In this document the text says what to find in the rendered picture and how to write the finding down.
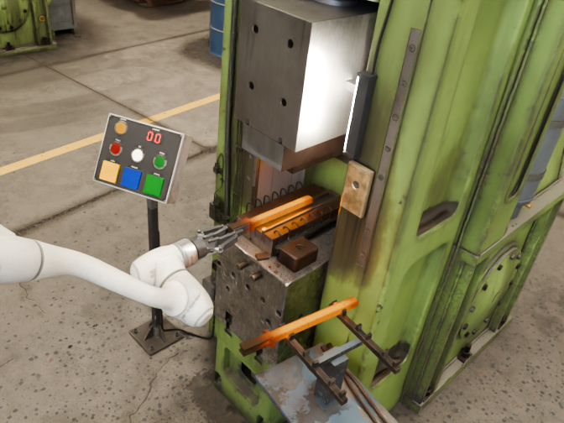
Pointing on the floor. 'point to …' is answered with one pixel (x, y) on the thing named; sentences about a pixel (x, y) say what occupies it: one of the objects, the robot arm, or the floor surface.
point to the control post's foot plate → (152, 344)
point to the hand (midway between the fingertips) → (239, 228)
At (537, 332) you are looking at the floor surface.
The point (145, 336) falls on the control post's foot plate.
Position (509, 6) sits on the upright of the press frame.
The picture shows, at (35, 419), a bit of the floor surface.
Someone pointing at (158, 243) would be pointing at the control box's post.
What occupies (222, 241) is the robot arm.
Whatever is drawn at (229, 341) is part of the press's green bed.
